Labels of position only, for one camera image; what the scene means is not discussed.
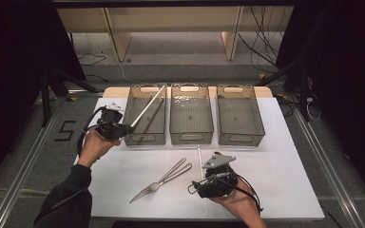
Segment black overhead bar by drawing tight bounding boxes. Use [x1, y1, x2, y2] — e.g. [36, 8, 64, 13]
[50, 0, 298, 10]

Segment black metal stand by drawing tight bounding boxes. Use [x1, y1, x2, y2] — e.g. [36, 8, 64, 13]
[256, 58, 312, 124]
[38, 67, 100, 128]

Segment person's left hand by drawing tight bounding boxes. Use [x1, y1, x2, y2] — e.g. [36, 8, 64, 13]
[77, 127, 122, 169]

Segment white cable with plug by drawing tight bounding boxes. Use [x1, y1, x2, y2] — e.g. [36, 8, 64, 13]
[305, 96, 323, 123]

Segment transparent grey plastic bin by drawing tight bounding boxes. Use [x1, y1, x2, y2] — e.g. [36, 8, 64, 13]
[216, 84, 266, 147]
[169, 83, 215, 145]
[120, 84, 168, 146]

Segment aluminium floor rail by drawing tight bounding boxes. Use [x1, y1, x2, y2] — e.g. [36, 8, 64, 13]
[288, 94, 365, 228]
[0, 97, 68, 228]

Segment left hand-held gripper black cable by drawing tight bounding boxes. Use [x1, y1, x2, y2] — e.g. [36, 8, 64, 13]
[76, 105, 108, 157]

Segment beige wooden desk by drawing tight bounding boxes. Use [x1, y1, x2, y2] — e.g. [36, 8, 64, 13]
[56, 6, 295, 63]

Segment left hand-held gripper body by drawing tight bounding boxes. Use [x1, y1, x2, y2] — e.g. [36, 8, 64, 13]
[94, 102, 125, 141]

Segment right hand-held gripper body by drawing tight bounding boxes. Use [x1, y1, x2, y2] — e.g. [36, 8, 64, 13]
[201, 151, 240, 200]

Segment white floor cable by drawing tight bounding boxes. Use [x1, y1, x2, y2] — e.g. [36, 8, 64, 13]
[116, 59, 136, 84]

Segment silver forks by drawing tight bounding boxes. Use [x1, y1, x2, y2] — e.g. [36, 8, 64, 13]
[128, 162, 193, 204]

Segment black curtain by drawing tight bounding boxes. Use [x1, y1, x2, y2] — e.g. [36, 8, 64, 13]
[0, 0, 87, 193]
[276, 0, 365, 212]

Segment hanging black cables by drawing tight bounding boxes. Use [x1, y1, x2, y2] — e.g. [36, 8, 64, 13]
[237, 6, 287, 74]

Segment right hand-held gripper black cable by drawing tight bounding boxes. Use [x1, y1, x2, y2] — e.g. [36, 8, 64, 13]
[234, 175, 264, 214]

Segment hand-held gripper black cable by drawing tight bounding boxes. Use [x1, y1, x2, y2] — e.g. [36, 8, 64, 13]
[234, 175, 264, 214]
[76, 105, 108, 157]

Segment black floor cable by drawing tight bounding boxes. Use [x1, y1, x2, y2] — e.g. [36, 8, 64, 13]
[76, 52, 107, 67]

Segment person's right hand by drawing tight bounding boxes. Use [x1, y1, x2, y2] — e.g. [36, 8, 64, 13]
[208, 176, 263, 222]

